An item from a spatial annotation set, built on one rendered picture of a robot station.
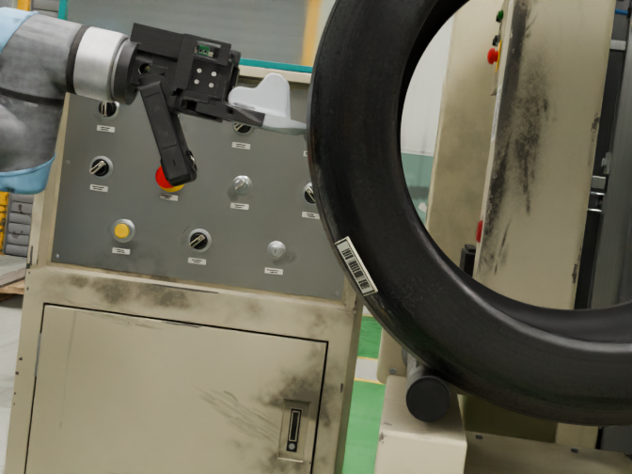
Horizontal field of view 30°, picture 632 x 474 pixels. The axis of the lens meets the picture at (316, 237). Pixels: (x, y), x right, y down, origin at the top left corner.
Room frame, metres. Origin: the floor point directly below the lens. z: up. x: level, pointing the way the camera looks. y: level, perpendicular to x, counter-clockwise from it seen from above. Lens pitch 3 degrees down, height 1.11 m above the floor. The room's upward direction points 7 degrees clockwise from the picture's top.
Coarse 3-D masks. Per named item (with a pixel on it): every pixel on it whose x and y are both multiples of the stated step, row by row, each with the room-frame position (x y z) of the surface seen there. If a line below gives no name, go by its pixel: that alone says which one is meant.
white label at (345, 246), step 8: (344, 240) 1.14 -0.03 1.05; (344, 248) 1.15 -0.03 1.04; (352, 248) 1.13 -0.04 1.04; (344, 256) 1.16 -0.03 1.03; (352, 256) 1.14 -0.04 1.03; (352, 264) 1.15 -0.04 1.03; (360, 264) 1.13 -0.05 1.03; (352, 272) 1.16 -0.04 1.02; (360, 272) 1.14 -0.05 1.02; (360, 280) 1.15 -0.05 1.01; (368, 280) 1.13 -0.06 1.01; (360, 288) 1.16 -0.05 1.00; (368, 288) 1.14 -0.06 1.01; (376, 288) 1.13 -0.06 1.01
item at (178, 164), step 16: (144, 96) 1.26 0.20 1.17; (160, 96) 1.25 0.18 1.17; (160, 112) 1.25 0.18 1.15; (160, 128) 1.25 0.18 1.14; (176, 128) 1.26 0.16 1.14; (160, 144) 1.26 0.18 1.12; (176, 144) 1.26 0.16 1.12; (160, 160) 1.27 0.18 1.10; (176, 160) 1.26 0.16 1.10; (192, 160) 1.27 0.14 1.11; (176, 176) 1.26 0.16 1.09; (192, 176) 1.27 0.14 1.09
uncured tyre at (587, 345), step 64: (384, 0) 1.13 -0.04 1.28; (448, 0) 1.41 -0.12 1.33; (320, 64) 1.17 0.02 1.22; (384, 64) 1.13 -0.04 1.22; (320, 128) 1.16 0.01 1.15; (384, 128) 1.12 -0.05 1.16; (320, 192) 1.17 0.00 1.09; (384, 192) 1.13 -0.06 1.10; (384, 256) 1.13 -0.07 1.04; (384, 320) 1.17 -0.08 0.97; (448, 320) 1.12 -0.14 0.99; (512, 320) 1.11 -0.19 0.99; (576, 320) 1.39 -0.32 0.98; (512, 384) 1.13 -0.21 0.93; (576, 384) 1.11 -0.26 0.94
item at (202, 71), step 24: (144, 48) 1.26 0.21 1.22; (168, 48) 1.26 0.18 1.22; (192, 48) 1.24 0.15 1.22; (216, 48) 1.24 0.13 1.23; (120, 72) 1.24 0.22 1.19; (144, 72) 1.27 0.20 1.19; (168, 72) 1.26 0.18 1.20; (192, 72) 1.25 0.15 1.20; (216, 72) 1.25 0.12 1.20; (120, 96) 1.26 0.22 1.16; (168, 96) 1.26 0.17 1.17; (192, 96) 1.24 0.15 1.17; (216, 96) 1.24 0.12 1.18; (216, 120) 1.25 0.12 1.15
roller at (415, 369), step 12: (408, 360) 1.37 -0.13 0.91; (408, 372) 1.27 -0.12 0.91; (420, 372) 1.20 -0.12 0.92; (432, 372) 1.20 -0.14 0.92; (408, 384) 1.19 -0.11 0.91; (420, 384) 1.16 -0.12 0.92; (432, 384) 1.16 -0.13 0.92; (444, 384) 1.17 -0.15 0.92; (408, 396) 1.17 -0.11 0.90; (420, 396) 1.16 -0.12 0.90; (432, 396) 1.16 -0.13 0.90; (444, 396) 1.16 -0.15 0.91; (408, 408) 1.17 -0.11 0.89; (420, 408) 1.16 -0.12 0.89; (432, 408) 1.16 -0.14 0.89; (444, 408) 1.16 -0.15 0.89; (432, 420) 1.16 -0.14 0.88
